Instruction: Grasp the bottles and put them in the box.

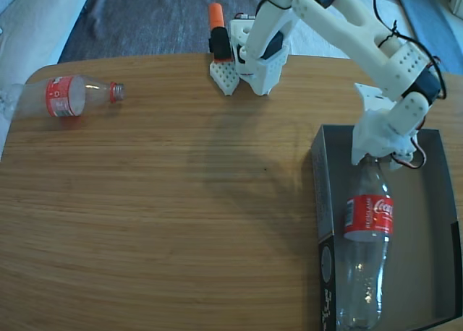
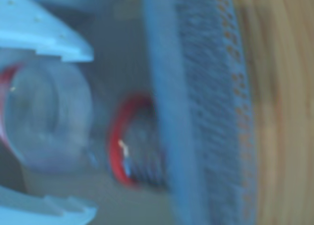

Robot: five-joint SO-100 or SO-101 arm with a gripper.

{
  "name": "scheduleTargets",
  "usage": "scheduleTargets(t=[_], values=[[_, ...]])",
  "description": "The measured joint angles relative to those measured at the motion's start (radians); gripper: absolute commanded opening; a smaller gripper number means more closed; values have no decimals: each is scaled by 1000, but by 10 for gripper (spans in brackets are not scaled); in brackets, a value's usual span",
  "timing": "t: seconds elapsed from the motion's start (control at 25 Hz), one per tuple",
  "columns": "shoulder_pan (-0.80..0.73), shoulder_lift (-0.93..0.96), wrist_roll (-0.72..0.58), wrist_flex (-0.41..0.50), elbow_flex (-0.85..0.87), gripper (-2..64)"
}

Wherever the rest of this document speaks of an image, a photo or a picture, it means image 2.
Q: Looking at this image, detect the clear bottle Coca-Cola script label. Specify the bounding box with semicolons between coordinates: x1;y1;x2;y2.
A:
0;61;170;190

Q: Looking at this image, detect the grey cardboard box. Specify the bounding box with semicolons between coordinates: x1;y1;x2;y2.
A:
0;0;256;225

